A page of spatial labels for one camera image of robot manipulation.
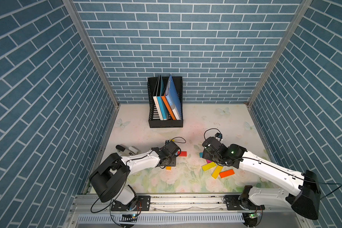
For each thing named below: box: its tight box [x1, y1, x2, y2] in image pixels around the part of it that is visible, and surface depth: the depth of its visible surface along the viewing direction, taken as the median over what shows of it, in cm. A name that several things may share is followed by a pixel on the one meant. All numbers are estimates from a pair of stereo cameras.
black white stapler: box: [115, 144, 141, 156], surface depth 91 cm
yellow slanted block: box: [211, 165, 223, 180], surface depth 86 cm
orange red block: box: [218, 169, 236, 179], surface depth 86 cm
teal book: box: [156, 75, 170, 121], surface depth 91 cm
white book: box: [152, 75, 164, 121], surface depth 90 cm
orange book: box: [161, 93, 177, 121], surface depth 91 cm
